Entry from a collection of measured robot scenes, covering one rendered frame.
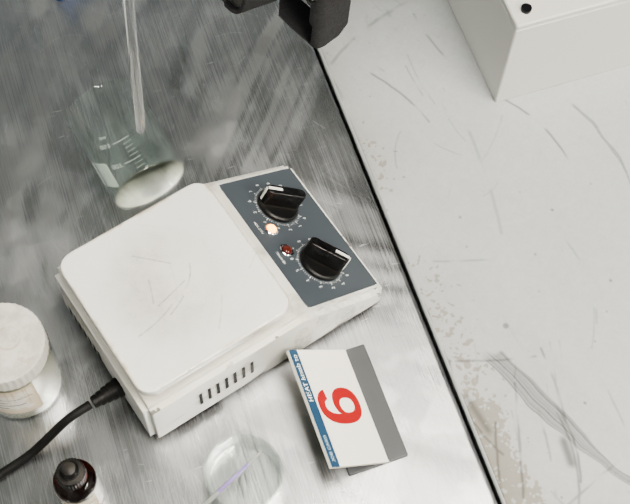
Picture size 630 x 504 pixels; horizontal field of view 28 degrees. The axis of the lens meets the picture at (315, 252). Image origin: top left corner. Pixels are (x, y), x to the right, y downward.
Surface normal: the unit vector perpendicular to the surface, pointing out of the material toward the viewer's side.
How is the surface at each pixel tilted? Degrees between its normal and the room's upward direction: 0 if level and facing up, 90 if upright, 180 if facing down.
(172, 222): 0
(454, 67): 0
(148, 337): 0
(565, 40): 90
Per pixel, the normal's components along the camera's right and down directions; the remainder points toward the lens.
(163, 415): 0.56, 0.76
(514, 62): 0.32, 0.86
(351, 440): 0.62, -0.52
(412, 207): 0.03, -0.43
